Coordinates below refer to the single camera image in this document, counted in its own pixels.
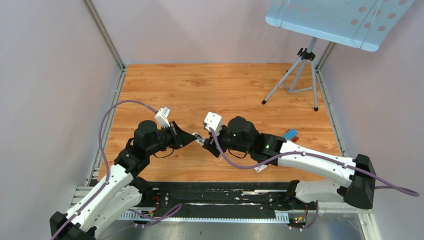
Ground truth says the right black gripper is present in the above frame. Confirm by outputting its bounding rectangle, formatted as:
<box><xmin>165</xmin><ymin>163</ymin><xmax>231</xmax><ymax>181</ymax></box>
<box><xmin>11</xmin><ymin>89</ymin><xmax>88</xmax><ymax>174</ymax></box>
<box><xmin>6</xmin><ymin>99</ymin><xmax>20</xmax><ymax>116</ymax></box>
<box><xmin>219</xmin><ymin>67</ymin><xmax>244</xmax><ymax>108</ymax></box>
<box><xmin>202</xmin><ymin>125</ymin><xmax>252</xmax><ymax>158</ymax></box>

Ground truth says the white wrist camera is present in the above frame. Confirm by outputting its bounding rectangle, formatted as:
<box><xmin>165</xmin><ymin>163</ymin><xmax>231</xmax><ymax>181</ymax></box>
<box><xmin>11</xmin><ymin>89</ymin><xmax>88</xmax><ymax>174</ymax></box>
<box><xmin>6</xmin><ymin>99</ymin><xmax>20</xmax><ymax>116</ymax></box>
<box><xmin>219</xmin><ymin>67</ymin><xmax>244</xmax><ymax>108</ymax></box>
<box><xmin>154</xmin><ymin>106</ymin><xmax>171</xmax><ymax>129</ymax></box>
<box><xmin>203</xmin><ymin>111</ymin><xmax>224</xmax><ymax>136</ymax></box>

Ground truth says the small white staple box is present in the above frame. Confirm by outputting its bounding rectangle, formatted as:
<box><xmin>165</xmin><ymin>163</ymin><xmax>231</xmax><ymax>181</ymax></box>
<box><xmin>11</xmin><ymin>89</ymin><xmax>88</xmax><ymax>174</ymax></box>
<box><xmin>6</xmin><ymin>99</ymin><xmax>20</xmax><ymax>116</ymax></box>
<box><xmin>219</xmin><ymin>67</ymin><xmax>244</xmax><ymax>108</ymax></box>
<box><xmin>253</xmin><ymin>164</ymin><xmax>268</xmax><ymax>174</ymax></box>

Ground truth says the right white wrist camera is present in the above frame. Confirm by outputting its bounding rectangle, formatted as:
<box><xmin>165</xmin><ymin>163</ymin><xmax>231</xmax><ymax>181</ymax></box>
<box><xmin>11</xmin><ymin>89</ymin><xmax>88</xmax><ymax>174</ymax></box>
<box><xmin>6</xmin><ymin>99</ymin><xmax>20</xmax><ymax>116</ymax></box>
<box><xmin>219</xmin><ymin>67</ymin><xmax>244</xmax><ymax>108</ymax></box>
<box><xmin>203</xmin><ymin>111</ymin><xmax>224</xmax><ymax>136</ymax></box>

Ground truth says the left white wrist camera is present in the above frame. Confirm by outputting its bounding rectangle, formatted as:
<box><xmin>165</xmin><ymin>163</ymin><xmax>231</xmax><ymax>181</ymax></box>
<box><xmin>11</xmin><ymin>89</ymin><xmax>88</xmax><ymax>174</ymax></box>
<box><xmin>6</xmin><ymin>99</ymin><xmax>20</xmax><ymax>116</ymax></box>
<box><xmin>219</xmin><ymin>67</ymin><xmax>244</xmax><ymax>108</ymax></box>
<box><xmin>154</xmin><ymin>106</ymin><xmax>171</xmax><ymax>129</ymax></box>

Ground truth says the light blue perforated tray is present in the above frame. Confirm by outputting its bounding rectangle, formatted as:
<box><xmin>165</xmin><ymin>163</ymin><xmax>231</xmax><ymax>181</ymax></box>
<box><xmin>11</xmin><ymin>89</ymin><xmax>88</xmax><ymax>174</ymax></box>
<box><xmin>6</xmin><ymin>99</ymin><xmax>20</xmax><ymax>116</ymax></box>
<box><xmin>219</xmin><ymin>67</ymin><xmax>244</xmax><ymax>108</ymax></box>
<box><xmin>265</xmin><ymin>0</ymin><xmax>414</xmax><ymax>52</ymax></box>

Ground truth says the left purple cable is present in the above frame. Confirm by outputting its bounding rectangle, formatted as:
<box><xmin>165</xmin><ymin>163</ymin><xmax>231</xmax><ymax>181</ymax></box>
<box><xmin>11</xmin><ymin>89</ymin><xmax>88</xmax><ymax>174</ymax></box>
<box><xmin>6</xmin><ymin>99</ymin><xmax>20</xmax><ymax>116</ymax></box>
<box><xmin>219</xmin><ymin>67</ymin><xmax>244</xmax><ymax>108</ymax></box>
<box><xmin>51</xmin><ymin>99</ymin><xmax>159</xmax><ymax>240</ymax></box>

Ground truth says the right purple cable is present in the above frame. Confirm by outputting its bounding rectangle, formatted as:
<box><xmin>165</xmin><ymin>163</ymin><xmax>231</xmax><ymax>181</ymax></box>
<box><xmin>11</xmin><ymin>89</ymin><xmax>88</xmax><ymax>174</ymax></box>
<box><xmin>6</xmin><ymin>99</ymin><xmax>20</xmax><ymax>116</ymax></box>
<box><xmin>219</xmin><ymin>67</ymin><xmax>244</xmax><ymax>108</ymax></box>
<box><xmin>209</xmin><ymin>129</ymin><xmax>420</xmax><ymax>198</ymax></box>

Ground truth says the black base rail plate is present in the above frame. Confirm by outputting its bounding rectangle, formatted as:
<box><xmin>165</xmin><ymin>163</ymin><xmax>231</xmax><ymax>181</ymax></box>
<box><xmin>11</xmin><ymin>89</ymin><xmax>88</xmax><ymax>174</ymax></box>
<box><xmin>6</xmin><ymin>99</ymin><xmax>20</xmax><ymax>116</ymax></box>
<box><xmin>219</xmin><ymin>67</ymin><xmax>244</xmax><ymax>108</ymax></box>
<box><xmin>71</xmin><ymin>181</ymin><xmax>332</xmax><ymax>223</ymax></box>

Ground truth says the purple cable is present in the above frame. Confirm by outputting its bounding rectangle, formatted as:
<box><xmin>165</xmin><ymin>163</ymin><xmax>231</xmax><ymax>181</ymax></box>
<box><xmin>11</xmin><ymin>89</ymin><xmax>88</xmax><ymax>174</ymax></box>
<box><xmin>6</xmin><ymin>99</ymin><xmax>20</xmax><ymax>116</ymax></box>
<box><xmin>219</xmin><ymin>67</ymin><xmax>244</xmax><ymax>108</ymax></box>
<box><xmin>51</xmin><ymin>99</ymin><xmax>159</xmax><ymax>240</ymax></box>
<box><xmin>209</xmin><ymin>129</ymin><xmax>420</xmax><ymax>198</ymax></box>

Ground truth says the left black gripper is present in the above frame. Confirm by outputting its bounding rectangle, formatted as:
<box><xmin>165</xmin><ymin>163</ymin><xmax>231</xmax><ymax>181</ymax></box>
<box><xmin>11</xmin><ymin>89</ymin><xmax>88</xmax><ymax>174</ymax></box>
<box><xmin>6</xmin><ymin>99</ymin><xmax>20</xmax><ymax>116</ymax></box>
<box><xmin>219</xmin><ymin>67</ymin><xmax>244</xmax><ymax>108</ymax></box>
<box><xmin>147</xmin><ymin>121</ymin><xmax>197</xmax><ymax>156</ymax></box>

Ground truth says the blue orange toy block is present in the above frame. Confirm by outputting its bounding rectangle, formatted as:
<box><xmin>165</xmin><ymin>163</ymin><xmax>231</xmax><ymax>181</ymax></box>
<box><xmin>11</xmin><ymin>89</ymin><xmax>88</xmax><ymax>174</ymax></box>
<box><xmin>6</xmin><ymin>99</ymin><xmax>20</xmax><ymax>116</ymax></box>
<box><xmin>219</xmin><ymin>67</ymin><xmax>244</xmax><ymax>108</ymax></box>
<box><xmin>283</xmin><ymin>128</ymin><xmax>299</xmax><ymax>143</ymax></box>

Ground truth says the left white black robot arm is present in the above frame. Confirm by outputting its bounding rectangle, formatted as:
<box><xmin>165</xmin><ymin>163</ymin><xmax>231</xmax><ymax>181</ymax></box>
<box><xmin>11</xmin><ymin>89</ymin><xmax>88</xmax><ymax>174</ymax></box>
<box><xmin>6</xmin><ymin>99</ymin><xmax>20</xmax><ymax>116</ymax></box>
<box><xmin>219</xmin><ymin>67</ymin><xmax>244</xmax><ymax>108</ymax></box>
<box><xmin>49</xmin><ymin>120</ymin><xmax>197</xmax><ymax>240</ymax></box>

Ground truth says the grey tripod stand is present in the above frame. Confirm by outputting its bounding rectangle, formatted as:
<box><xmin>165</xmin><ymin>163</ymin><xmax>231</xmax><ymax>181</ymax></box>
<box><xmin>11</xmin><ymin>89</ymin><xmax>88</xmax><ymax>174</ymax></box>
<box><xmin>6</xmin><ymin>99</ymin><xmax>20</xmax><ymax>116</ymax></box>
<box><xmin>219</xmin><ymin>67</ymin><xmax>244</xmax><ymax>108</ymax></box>
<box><xmin>261</xmin><ymin>37</ymin><xmax>319</xmax><ymax>112</ymax></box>

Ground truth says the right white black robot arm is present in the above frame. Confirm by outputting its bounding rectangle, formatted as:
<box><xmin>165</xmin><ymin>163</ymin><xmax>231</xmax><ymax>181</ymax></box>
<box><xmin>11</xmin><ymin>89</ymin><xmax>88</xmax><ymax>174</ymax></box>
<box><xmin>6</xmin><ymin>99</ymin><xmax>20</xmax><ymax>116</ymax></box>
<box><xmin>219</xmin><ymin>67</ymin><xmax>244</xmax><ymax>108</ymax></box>
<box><xmin>203</xmin><ymin>112</ymin><xmax>376</xmax><ymax>210</ymax></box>

